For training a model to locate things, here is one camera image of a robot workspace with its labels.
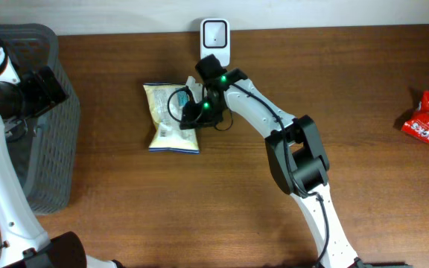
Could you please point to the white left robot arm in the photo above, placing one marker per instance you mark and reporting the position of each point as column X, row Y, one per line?
column 23, row 241

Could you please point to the white barcode scanner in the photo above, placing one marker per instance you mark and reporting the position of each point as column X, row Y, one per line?
column 215, row 39

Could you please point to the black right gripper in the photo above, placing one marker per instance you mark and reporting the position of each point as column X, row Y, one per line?
column 191, row 116

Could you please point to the yellow snack bag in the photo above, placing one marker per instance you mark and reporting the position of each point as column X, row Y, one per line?
column 164, row 97

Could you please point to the grey plastic basket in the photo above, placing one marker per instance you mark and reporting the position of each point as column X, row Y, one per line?
column 42, row 149

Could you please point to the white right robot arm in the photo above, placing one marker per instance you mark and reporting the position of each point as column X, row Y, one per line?
column 297, row 159

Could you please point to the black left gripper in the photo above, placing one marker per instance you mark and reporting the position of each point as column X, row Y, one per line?
column 51, row 90

